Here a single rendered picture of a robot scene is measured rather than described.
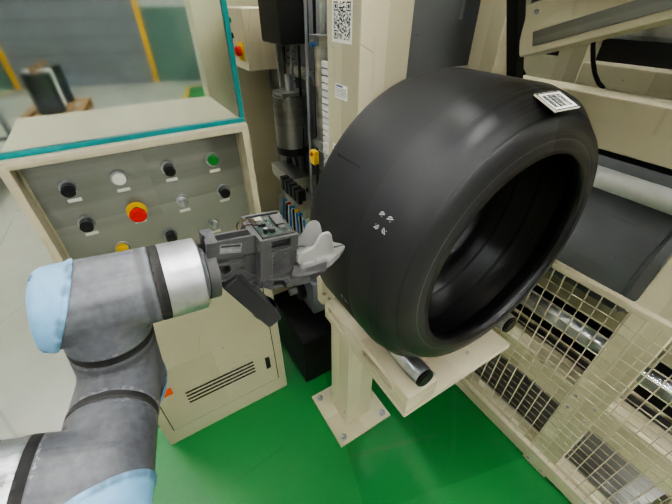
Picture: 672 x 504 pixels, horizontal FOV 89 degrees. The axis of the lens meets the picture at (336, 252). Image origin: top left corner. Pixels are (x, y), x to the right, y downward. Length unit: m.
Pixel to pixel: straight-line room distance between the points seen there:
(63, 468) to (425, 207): 0.46
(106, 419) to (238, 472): 1.29
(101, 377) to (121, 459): 0.10
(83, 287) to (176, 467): 1.42
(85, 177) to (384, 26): 0.78
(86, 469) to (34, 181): 0.78
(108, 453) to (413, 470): 1.39
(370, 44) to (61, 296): 0.65
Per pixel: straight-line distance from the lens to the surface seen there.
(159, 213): 1.11
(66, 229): 1.12
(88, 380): 0.49
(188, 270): 0.41
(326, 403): 1.76
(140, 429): 0.44
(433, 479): 1.68
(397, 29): 0.81
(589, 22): 0.93
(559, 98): 0.61
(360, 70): 0.77
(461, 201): 0.49
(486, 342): 1.03
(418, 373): 0.77
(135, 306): 0.42
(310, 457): 1.67
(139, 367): 0.48
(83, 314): 0.42
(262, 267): 0.44
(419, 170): 0.48
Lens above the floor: 1.55
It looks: 37 degrees down
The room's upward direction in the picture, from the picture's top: straight up
